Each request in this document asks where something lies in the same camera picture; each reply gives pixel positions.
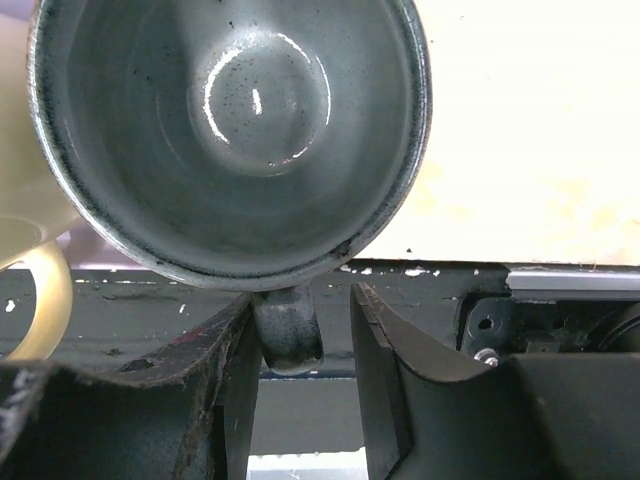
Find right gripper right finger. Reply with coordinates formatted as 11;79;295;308
351;283;639;479

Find lavender plastic tray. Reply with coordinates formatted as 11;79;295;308
56;222;138;270

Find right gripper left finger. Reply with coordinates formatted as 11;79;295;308
1;295;261;479

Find cream mug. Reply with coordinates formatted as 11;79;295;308
1;14;80;360

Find grey green mug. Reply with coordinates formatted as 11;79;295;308
27;1;432;375

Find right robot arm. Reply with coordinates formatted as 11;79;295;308
1;283;639;479

